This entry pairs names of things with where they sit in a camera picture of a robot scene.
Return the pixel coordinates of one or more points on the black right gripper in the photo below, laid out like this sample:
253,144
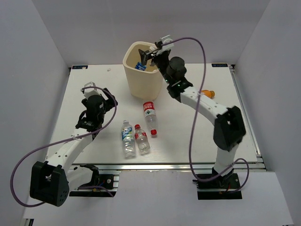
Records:
144,56

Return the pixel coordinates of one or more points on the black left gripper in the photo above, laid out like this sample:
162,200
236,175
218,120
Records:
109,103

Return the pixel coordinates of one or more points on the crushed blue label bottle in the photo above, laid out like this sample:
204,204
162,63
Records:
140,66

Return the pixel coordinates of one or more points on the green white label bottle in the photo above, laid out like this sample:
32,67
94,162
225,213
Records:
128,140

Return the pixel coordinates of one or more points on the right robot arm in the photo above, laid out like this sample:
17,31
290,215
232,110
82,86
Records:
229,128

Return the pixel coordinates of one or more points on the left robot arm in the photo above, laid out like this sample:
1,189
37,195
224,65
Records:
52,180

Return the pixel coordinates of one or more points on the beige plastic bin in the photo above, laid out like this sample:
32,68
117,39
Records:
145,84

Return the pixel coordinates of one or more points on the large red label bottle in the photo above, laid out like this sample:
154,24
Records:
150,117

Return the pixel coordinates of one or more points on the small red cap bottle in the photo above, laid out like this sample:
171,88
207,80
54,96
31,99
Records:
142,140

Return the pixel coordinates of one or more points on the orange juice bottle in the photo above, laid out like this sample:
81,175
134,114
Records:
208,93

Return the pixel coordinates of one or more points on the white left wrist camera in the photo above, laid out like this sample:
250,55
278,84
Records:
89,90

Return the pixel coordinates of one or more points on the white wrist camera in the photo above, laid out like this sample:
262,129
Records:
165,44
89,90

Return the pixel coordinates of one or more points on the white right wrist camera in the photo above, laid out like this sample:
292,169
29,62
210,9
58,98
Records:
165,44

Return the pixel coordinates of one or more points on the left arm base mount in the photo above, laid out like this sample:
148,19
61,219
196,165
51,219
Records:
89,181

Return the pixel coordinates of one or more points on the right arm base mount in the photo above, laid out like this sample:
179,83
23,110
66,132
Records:
219,189

